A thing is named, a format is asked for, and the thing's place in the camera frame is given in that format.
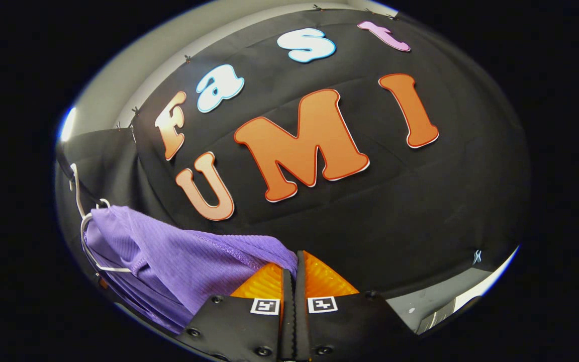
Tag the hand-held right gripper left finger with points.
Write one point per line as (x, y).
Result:
(239, 332)

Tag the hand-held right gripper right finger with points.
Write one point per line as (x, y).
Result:
(350, 327)

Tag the black backdrop cloth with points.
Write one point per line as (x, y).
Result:
(370, 216)

